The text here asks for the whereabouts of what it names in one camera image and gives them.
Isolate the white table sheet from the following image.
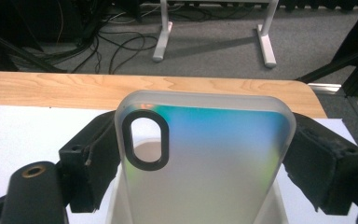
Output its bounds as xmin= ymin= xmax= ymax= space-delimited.
xmin=0 ymin=104 xmax=358 ymax=224

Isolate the bundle of black floor cables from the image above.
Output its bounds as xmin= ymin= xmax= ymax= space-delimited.
xmin=43 ymin=0 xmax=161 ymax=75

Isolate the black metal stand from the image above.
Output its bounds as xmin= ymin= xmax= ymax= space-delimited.
xmin=0 ymin=27 xmax=67 ymax=74
xmin=296 ymin=0 xmax=358 ymax=97

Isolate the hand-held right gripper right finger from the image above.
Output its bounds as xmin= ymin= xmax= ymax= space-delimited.
xmin=282 ymin=112 xmax=358 ymax=216

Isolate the iridescent phone case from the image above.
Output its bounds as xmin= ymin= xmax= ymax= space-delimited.
xmin=114 ymin=90 xmax=296 ymax=224

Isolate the white metal stand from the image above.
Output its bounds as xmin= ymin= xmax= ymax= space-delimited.
xmin=152 ymin=0 xmax=279 ymax=69

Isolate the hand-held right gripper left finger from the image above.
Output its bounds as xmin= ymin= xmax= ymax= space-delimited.
xmin=59 ymin=111 xmax=121 ymax=214

